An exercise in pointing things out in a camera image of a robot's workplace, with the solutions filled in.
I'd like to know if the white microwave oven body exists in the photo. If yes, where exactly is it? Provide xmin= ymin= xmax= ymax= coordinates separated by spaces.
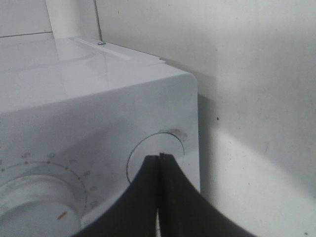
xmin=0 ymin=38 xmax=200 ymax=231

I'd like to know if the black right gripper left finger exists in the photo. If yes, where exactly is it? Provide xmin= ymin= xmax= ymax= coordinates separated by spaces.
xmin=74 ymin=155 xmax=160 ymax=237

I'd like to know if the white timer knob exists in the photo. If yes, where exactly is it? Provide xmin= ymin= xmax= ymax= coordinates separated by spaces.
xmin=0 ymin=175 xmax=81 ymax=237

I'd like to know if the round white door button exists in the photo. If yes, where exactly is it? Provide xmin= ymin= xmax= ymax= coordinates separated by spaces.
xmin=125 ymin=131 xmax=185 ymax=183

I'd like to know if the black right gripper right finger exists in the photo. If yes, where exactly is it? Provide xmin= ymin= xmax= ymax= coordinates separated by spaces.
xmin=158 ymin=153 xmax=253 ymax=237

